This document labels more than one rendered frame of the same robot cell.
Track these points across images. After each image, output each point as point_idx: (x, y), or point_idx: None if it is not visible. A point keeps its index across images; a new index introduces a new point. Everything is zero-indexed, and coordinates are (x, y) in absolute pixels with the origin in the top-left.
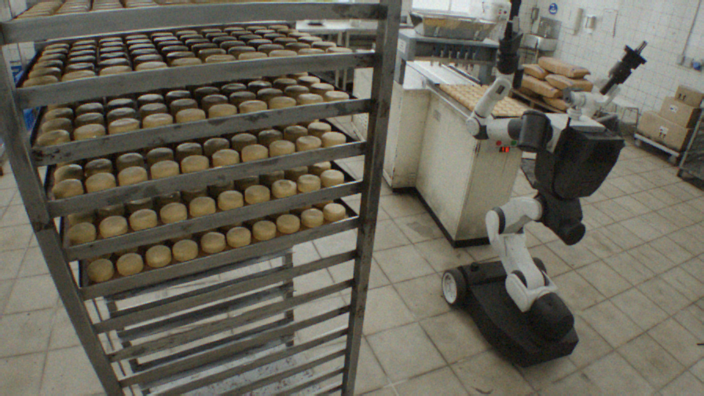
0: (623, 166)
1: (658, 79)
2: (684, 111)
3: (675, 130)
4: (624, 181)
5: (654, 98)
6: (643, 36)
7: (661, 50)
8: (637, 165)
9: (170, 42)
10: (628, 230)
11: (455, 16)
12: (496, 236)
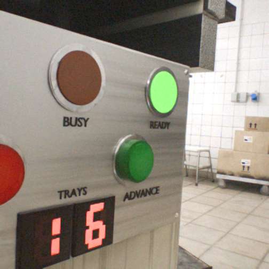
0: (230, 210)
1: (217, 120)
2: (261, 139)
3: (258, 158)
4: (249, 228)
5: (219, 139)
6: (194, 86)
7: (214, 94)
8: (240, 204)
9: None
10: None
11: None
12: None
